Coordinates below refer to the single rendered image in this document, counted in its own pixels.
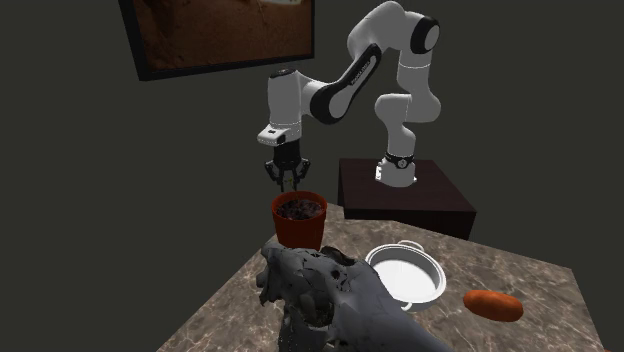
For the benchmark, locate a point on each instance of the black framed wall picture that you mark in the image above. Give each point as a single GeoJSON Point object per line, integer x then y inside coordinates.
{"type": "Point", "coordinates": [219, 34]}

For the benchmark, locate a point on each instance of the orange sweet potato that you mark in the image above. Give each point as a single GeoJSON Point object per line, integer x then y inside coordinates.
{"type": "Point", "coordinates": [493, 305]}

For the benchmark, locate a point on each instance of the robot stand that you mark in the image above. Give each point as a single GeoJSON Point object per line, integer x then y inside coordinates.
{"type": "Point", "coordinates": [434, 195]}

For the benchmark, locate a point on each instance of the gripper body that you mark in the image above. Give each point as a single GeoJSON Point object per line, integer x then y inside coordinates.
{"type": "Point", "coordinates": [286, 154]}

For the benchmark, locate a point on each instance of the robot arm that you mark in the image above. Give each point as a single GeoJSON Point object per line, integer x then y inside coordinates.
{"type": "Point", "coordinates": [403, 73]}

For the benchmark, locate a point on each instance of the red flower pot with soil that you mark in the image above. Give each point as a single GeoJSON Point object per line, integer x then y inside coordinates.
{"type": "Point", "coordinates": [298, 225]}

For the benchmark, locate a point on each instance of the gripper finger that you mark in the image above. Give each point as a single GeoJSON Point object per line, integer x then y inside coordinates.
{"type": "Point", "coordinates": [271, 172]}
{"type": "Point", "coordinates": [302, 171]}

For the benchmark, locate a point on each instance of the grey animal skull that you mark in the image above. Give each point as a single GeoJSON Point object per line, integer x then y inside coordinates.
{"type": "Point", "coordinates": [336, 302]}

